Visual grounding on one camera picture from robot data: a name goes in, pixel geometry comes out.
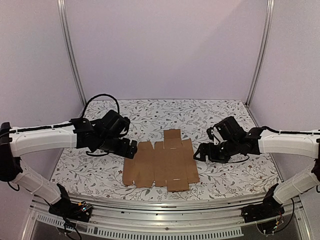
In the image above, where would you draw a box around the brown cardboard paper box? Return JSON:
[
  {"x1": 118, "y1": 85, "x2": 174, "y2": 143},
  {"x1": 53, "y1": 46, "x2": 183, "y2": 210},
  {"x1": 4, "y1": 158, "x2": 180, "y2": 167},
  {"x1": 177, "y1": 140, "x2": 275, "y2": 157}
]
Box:
[{"x1": 122, "y1": 129, "x2": 200, "y2": 192}]

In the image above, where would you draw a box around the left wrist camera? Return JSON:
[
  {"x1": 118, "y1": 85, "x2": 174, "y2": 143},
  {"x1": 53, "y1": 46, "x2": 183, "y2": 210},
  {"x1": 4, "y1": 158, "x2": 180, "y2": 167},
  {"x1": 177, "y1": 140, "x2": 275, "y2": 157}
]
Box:
[{"x1": 100, "y1": 110, "x2": 131, "y2": 138}]

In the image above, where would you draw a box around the right aluminium frame post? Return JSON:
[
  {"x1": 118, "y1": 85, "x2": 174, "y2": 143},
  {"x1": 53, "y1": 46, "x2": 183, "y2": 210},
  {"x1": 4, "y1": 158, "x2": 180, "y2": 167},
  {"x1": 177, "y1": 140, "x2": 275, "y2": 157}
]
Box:
[{"x1": 245, "y1": 0, "x2": 275, "y2": 108}]

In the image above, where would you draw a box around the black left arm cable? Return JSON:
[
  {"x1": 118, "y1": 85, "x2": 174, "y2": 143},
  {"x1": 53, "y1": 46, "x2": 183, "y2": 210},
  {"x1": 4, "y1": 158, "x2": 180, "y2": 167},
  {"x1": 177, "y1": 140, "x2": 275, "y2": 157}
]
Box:
[{"x1": 79, "y1": 93, "x2": 120, "y2": 121}]

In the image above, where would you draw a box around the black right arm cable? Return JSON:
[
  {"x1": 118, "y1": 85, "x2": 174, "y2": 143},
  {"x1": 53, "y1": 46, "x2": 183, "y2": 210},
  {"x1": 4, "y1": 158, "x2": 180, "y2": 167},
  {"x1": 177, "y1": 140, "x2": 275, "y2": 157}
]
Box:
[{"x1": 259, "y1": 126, "x2": 320, "y2": 136}]

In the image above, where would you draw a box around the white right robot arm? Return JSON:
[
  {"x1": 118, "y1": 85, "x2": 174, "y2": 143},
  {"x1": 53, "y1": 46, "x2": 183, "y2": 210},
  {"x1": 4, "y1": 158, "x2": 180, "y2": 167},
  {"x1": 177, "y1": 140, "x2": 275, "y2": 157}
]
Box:
[{"x1": 193, "y1": 126, "x2": 320, "y2": 218}]

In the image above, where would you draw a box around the aluminium frame post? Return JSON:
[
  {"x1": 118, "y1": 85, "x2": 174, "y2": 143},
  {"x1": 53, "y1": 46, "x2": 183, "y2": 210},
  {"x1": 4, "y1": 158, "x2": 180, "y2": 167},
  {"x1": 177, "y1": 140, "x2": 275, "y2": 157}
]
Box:
[
  {"x1": 245, "y1": 0, "x2": 275, "y2": 108},
  {"x1": 57, "y1": 0, "x2": 87, "y2": 106}
]

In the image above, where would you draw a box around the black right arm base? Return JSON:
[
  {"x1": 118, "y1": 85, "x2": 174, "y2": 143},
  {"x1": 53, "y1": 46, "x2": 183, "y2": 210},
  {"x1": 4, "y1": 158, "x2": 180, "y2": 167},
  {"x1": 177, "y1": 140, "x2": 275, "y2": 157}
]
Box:
[{"x1": 241, "y1": 183, "x2": 285, "y2": 223}]

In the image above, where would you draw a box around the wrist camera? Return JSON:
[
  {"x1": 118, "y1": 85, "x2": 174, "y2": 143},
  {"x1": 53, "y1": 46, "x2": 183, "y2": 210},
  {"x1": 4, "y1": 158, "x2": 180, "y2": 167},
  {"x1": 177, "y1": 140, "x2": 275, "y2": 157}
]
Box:
[
  {"x1": 100, "y1": 110, "x2": 131, "y2": 138},
  {"x1": 206, "y1": 116, "x2": 247, "y2": 145}
]

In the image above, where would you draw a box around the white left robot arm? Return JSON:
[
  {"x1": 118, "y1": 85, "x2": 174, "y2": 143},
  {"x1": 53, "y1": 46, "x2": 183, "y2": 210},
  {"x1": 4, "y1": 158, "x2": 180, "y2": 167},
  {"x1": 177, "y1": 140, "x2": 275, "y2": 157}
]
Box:
[{"x1": 0, "y1": 118, "x2": 138, "y2": 217}]

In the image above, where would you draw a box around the left aluminium frame post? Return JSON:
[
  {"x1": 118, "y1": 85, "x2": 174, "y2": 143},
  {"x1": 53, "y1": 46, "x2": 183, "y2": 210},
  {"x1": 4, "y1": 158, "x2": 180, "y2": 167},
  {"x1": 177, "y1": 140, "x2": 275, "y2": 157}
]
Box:
[{"x1": 57, "y1": 0, "x2": 87, "y2": 106}]

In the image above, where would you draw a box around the floral patterned table mat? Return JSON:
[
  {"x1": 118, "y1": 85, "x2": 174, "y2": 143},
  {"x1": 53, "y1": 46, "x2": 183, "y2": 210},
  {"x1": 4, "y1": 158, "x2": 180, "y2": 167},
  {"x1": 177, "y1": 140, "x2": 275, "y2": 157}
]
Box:
[{"x1": 51, "y1": 99, "x2": 281, "y2": 202}]

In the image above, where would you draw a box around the aluminium front rail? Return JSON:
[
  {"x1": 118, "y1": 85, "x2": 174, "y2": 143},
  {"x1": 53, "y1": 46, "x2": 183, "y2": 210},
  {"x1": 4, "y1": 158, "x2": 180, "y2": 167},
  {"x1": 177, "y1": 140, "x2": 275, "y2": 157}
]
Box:
[{"x1": 21, "y1": 192, "x2": 312, "y2": 240}]

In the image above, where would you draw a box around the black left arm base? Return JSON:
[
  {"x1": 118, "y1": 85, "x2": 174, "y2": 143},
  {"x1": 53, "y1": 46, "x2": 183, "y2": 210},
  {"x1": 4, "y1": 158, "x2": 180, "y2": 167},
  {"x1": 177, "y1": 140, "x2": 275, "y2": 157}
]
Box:
[{"x1": 48, "y1": 183, "x2": 93, "y2": 223}]

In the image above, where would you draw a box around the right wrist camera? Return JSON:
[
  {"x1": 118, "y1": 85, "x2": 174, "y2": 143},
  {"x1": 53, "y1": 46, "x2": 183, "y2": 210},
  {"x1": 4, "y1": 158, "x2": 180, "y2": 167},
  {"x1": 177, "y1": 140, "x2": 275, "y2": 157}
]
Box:
[{"x1": 206, "y1": 116, "x2": 247, "y2": 145}]

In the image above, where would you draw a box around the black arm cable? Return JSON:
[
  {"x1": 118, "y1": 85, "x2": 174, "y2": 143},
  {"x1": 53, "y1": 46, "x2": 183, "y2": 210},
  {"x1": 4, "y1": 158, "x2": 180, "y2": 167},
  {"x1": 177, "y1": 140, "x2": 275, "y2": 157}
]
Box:
[
  {"x1": 259, "y1": 126, "x2": 320, "y2": 136},
  {"x1": 79, "y1": 93, "x2": 120, "y2": 121}
]

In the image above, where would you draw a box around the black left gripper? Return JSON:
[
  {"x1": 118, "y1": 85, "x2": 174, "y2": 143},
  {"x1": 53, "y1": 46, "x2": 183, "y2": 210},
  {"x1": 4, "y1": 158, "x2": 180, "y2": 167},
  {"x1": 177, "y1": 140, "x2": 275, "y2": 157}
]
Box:
[{"x1": 97, "y1": 135, "x2": 138, "y2": 159}]

